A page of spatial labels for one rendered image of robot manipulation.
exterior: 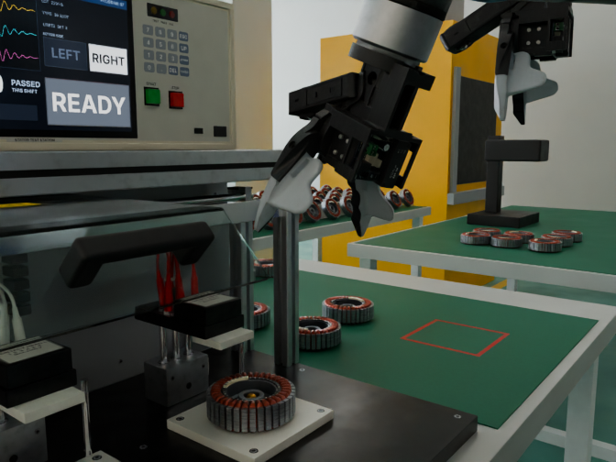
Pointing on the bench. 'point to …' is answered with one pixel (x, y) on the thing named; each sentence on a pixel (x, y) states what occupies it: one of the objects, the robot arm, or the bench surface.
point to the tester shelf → (127, 170)
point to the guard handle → (133, 248)
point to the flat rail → (242, 210)
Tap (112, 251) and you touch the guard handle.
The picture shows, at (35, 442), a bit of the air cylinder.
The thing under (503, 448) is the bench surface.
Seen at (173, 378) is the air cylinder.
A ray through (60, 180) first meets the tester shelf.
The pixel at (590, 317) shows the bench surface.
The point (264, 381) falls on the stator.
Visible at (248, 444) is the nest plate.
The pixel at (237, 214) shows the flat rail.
